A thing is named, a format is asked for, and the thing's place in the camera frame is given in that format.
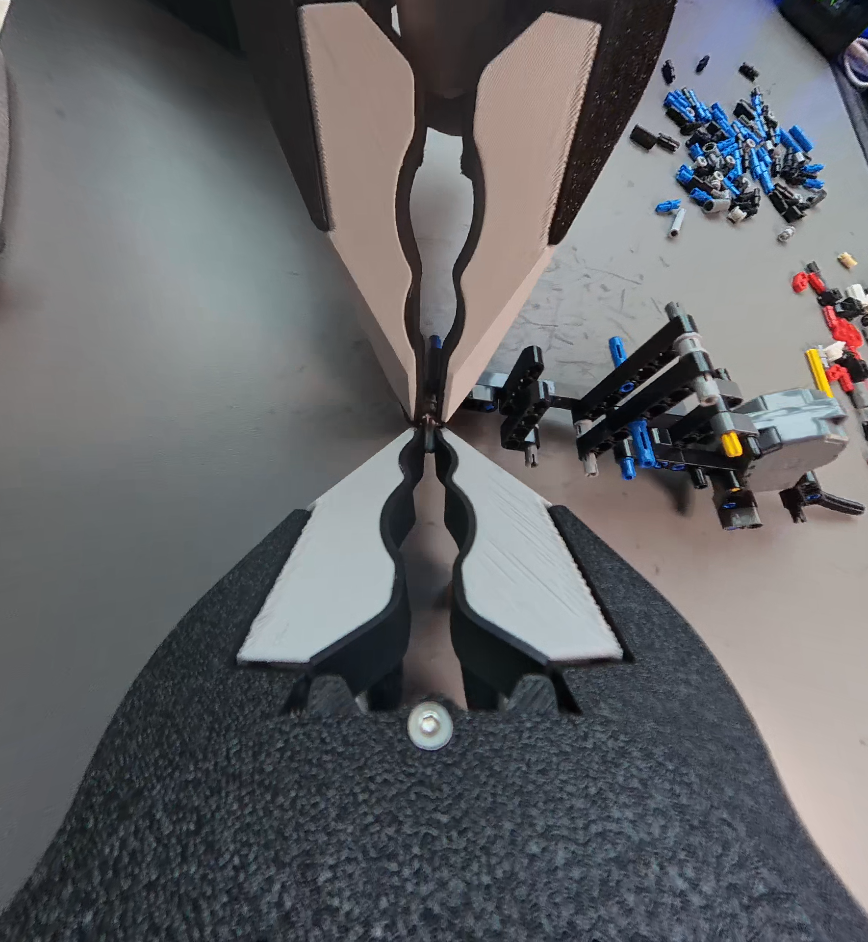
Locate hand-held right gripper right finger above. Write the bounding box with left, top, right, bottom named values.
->
left=434, top=428, right=624, bottom=693

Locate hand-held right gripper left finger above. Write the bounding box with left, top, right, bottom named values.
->
left=237, top=427, right=426, bottom=693

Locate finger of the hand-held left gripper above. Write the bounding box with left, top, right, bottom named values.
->
left=437, top=21, right=603, bottom=424
left=300, top=3, right=435, bottom=424

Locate small black toy pin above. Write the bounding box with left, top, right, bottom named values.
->
left=423, top=335, right=446, bottom=451

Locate pile of blue black pins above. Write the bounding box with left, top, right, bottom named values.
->
left=662, top=84, right=828, bottom=225

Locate black box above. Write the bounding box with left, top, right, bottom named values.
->
left=778, top=0, right=868, bottom=58

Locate black toy brick assembly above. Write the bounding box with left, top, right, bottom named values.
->
left=471, top=300, right=868, bottom=532

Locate pile of red white pieces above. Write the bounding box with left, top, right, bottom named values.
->
left=792, top=261, right=868, bottom=481

